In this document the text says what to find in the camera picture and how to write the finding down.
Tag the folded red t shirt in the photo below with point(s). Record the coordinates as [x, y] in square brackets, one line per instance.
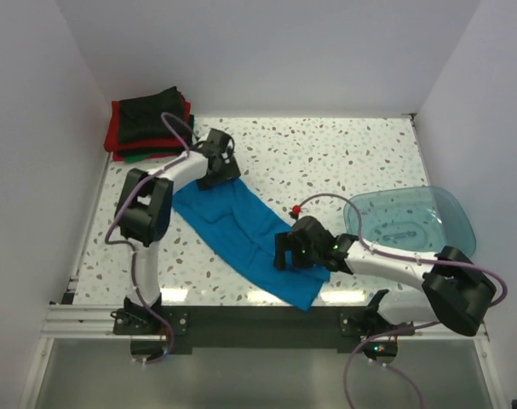
[112, 145]

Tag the folded black t shirt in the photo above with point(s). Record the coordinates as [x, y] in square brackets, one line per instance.
[140, 119]

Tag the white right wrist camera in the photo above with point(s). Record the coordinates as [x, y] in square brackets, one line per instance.
[296, 212]

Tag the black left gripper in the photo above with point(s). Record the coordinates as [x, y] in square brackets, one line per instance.
[220, 175]

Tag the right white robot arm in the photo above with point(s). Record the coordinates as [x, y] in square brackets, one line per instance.
[458, 293]

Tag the translucent blue plastic bin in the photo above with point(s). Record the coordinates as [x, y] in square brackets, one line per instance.
[421, 219]

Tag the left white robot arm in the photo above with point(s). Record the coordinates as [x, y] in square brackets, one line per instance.
[142, 219]

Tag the blue t shirt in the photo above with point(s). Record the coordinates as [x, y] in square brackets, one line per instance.
[241, 229]

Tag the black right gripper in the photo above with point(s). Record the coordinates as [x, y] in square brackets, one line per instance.
[282, 250]

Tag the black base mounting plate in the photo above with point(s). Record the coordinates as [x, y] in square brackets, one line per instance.
[220, 327]

